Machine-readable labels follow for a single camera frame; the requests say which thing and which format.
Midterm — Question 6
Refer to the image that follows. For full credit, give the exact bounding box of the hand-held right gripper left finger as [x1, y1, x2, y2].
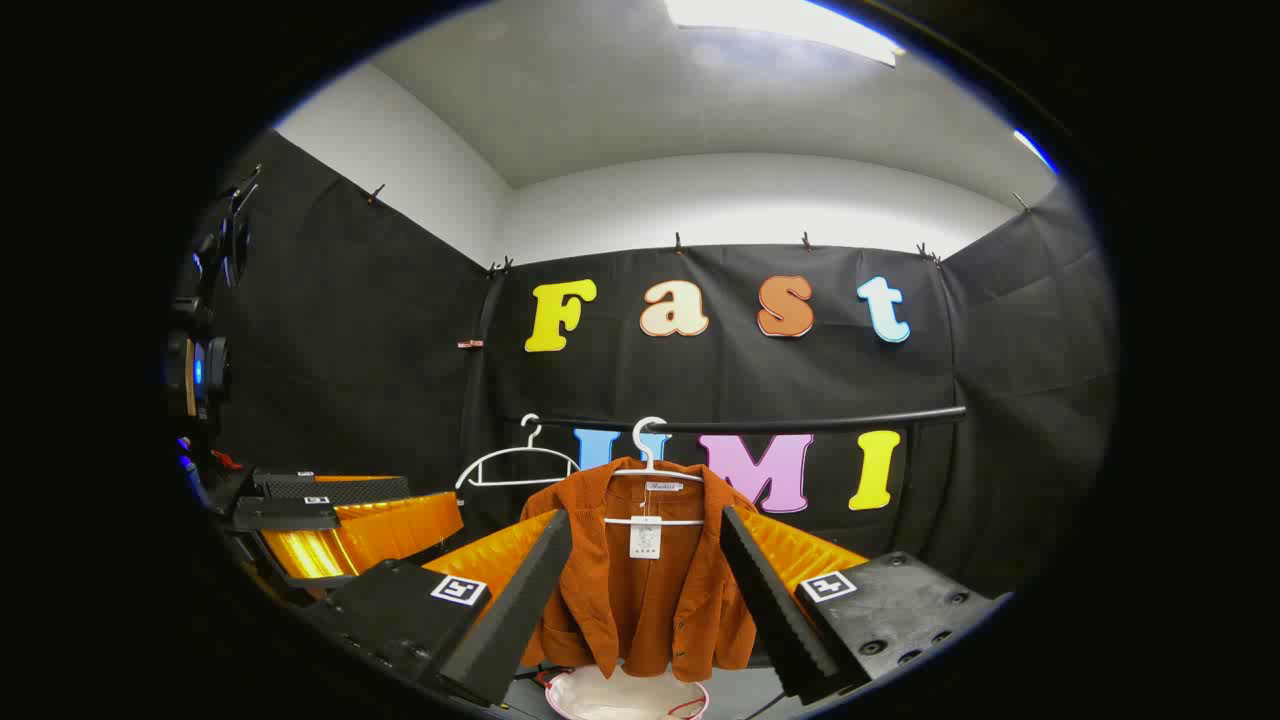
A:
[300, 508, 574, 709]

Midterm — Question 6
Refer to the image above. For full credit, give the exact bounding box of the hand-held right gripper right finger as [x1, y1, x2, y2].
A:
[720, 505, 1013, 703]

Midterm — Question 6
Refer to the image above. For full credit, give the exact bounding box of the orange knit jacket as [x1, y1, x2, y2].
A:
[519, 458, 762, 684]

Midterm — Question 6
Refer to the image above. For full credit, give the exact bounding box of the white pink-rimmed laundry hamper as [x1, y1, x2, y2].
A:
[545, 664, 712, 720]

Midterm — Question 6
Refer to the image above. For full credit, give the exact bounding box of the white plastic hanger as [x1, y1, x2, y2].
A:
[603, 416, 707, 529]
[455, 413, 582, 492]

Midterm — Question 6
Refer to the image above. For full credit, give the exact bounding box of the black clothes rack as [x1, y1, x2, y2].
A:
[503, 404, 968, 438]

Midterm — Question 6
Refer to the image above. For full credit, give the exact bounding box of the black backdrop cloth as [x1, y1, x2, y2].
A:
[172, 128, 1118, 603]

